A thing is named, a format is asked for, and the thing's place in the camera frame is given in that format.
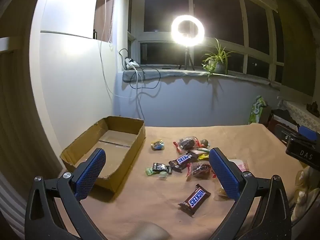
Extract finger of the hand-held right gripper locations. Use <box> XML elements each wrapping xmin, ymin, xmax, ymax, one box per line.
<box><xmin>276</xmin><ymin>124</ymin><xmax>299</xmax><ymax>143</ymax></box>
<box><xmin>298</xmin><ymin>125</ymin><xmax>318</xmax><ymax>141</ymax></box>

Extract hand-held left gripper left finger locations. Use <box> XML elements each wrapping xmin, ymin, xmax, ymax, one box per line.
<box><xmin>24</xmin><ymin>148</ymin><xmax>110</xmax><ymax>240</ymax></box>

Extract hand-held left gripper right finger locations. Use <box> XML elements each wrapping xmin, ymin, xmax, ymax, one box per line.
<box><xmin>209</xmin><ymin>147</ymin><xmax>293</xmax><ymax>240</ymax></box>

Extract pink candy packet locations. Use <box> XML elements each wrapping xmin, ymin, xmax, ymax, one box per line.
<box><xmin>229</xmin><ymin>159</ymin><xmax>250</xmax><ymax>173</ymax></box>

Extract brown cake packet red ends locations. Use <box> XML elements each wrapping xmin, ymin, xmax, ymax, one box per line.
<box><xmin>186</xmin><ymin>162</ymin><xmax>217</xmax><ymax>180</ymax></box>
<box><xmin>173</xmin><ymin>136</ymin><xmax>200</xmax><ymax>153</ymax></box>

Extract yellow snack packet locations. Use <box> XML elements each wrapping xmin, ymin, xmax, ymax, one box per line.
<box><xmin>196</xmin><ymin>149</ymin><xmax>210</xmax><ymax>161</ymax></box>

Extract brown chocolate bar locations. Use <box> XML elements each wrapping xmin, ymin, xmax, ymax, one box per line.
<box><xmin>169</xmin><ymin>151</ymin><xmax>199</xmax><ymax>173</ymax></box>
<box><xmin>178</xmin><ymin>184</ymin><xmax>211</xmax><ymax>217</ymax></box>

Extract cardboard box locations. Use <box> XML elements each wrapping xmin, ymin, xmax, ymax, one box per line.
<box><xmin>60</xmin><ymin>116</ymin><xmax>146</xmax><ymax>194</ymax></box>

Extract green candy packet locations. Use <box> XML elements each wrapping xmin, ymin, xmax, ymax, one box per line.
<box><xmin>145</xmin><ymin>167</ymin><xmax>171</xmax><ymax>180</ymax></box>

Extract black candy packet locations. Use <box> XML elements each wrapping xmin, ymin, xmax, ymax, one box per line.
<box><xmin>152</xmin><ymin>162</ymin><xmax>173</xmax><ymax>174</ymax></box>

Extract dark wooden furniture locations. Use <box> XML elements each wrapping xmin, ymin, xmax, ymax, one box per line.
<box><xmin>266</xmin><ymin>109</ymin><xmax>300</xmax><ymax>135</ymax></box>

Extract lace tablecloth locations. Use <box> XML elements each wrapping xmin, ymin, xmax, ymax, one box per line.
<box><xmin>281</xmin><ymin>100</ymin><xmax>320</xmax><ymax>133</ymax></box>

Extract dark figurine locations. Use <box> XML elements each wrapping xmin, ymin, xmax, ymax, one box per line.
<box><xmin>306</xmin><ymin>101</ymin><xmax>320</xmax><ymax>117</ymax></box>

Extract green and white package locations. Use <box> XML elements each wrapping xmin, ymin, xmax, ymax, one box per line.
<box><xmin>248</xmin><ymin>95</ymin><xmax>266</xmax><ymax>125</ymax></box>

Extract cream plush toy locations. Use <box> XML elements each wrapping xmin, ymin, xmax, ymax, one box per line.
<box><xmin>291</xmin><ymin>167</ymin><xmax>320</xmax><ymax>223</ymax></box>

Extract jelly cup with printed lid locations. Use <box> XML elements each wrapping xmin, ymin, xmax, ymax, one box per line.
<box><xmin>151</xmin><ymin>139</ymin><xmax>165</xmax><ymax>151</ymax></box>

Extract potted spider plant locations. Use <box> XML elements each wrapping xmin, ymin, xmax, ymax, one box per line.
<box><xmin>201</xmin><ymin>38</ymin><xmax>235</xmax><ymax>80</ymax></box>

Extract white power strip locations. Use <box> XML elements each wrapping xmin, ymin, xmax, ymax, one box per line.
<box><xmin>124</xmin><ymin>57</ymin><xmax>140</xmax><ymax>70</ymax></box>

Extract black light tripod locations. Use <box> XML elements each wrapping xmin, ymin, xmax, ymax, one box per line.
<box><xmin>178</xmin><ymin>46</ymin><xmax>196</xmax><ymax>71</ymax></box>

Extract thick white cable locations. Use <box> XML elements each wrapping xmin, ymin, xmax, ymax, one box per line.
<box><xmin>134</xmin><ymin>66</ymin><xmax>145</xmax><ymax>122</ymax></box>

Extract black cable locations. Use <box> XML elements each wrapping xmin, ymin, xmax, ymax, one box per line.
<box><xmin>119</xmin><ymin>49</ymin><xmax>162</xmax><ymax>90</ymax></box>

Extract window frame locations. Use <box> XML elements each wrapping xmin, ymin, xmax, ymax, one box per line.
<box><xmin>127</xmin><ymin>0</ymin><xmax>285</xmax><ymax>83</ymax></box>

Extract ring light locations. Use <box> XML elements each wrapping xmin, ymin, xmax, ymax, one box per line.
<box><xmin>171</xmin><ymin>15</ymin><xmax>205</xmax><ymax>47</ymax></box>

